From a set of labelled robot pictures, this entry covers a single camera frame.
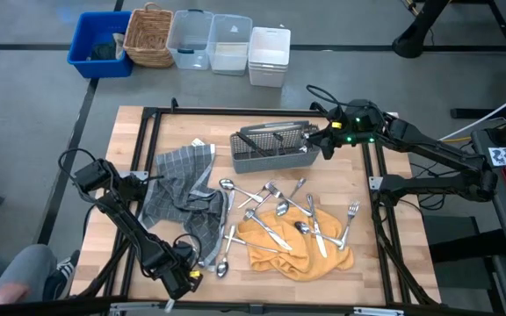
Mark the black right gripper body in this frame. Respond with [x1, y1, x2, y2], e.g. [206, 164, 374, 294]
[321, 99, 388, 148]

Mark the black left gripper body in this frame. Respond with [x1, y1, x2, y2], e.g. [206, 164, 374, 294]
[145, 245, 195, 289]

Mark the yellow terry cloth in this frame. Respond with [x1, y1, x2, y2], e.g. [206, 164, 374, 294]
[236, 205, 355, 283]

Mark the grey mesh cutlery basket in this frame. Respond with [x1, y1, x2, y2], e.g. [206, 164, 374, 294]
[229, 121, 323, 175]

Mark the grey checked cloth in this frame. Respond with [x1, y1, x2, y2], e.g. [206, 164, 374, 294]
[138, 142, 230, 269]

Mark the black floor stand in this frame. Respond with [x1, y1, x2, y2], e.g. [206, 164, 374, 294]
[391, 0, 506, 120]

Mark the white plastic bin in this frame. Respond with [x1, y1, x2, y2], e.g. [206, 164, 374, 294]
[247, 26, 293, 89]

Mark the person's shoe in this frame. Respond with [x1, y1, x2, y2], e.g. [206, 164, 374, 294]
[41, 249, 81, 302]

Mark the clear plastic bin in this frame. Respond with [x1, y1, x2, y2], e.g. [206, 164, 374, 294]
[206, 13, 254, 77]

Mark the person's leg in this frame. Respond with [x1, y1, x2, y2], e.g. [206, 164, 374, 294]
[0, 243, 57, 307]

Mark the woven wicker basket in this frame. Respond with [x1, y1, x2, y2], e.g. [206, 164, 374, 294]
[122, 1, 176, 69]

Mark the dark cloth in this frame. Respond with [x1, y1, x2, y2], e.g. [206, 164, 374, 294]
[88, 41, 118, 61]

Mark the blue plastic bin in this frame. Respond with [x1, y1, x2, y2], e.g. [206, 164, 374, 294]
[67, 11, 134, 80]

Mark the silver metal bracket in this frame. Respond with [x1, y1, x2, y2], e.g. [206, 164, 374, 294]
[352, 306, 406, 316]
[108, 301, 148, 316]

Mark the black metal table frame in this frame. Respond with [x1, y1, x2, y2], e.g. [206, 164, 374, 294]
[70, 97, 441, 311]

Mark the white cable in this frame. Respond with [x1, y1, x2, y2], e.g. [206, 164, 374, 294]
[437, 83, 506, 142]

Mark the clear bin with teal handle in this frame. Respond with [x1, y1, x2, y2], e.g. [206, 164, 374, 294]
[165, 9, 215, 71]

